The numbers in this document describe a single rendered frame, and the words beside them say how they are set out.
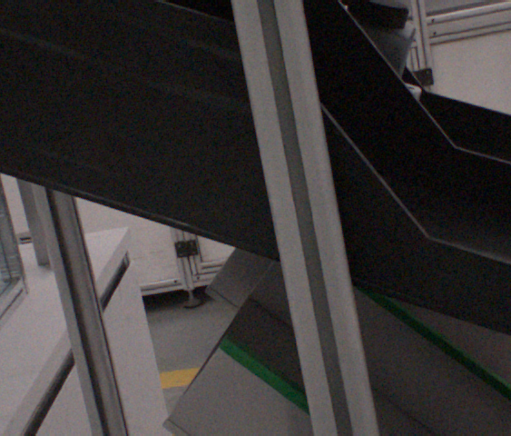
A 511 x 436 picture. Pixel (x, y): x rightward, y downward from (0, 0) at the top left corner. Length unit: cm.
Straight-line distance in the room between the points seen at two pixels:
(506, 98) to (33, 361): 291
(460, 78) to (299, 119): 384
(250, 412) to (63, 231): 32
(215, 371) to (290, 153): 10
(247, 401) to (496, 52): 379
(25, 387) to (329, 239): 112
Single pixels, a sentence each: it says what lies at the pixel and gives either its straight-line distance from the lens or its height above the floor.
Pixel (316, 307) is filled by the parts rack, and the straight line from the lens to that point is 37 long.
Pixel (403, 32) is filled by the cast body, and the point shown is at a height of 129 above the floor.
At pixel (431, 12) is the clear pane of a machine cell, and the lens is 414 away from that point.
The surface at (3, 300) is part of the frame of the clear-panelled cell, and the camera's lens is 173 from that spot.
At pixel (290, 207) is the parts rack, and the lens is 35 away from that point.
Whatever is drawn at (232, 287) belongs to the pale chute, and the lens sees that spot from 57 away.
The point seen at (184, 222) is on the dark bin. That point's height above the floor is 126.
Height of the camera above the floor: 136
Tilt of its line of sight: 14 degrees down
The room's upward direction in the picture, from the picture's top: 11 degrees counter-clockwise
